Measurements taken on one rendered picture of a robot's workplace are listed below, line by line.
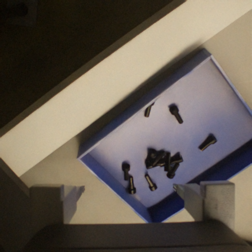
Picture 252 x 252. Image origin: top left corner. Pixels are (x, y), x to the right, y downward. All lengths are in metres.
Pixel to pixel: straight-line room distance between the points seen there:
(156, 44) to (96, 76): 0.05
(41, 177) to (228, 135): 0.17
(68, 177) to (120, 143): 0.06
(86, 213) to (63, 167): 0.06
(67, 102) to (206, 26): 0.12
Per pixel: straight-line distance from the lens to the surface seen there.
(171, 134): 0.27
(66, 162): 0.29
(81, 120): 0.26
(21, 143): 0.28
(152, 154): 0.27
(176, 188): 0.17
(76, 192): 0.16
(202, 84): 0.26
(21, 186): 0.30
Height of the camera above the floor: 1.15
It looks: 64 degrees down
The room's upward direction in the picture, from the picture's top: 177 degrees clockwise
